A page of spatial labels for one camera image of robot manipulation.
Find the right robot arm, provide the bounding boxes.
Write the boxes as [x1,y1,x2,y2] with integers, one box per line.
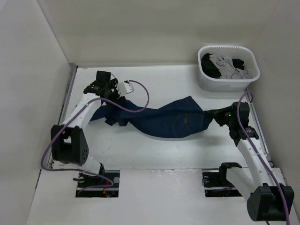
[202,102,294,224]

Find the grey white garment in basket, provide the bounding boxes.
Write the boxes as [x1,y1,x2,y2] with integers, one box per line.
[209,54,252,80]

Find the dark blue denim trousers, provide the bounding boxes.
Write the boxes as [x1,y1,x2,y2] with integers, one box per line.
[91,96,213,138]

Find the white plastic laundry basket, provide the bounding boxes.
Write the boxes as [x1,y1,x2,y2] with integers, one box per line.
[197,45,261,92]

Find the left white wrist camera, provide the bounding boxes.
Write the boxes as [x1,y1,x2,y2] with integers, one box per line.
[116,80,134,97]

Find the black garment in basket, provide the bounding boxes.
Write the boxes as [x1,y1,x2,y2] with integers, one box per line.
[201,53,246,79]

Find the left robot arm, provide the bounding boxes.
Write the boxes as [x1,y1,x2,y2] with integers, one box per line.
[49,71,134,187]

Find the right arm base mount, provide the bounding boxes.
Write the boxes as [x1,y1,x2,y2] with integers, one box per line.
[202,170,242,197]

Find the left aluminium table rail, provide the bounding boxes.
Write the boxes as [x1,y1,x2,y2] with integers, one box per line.
[48,62,79,169]

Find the aluminium table rail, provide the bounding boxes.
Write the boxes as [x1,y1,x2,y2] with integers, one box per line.
[244,88,274,168]
[48,62,79,169]

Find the right aluminium table rail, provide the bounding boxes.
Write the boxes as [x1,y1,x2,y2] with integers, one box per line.
[244,88,274,168]

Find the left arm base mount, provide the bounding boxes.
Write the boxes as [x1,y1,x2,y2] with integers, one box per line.
[73,170,120,198]

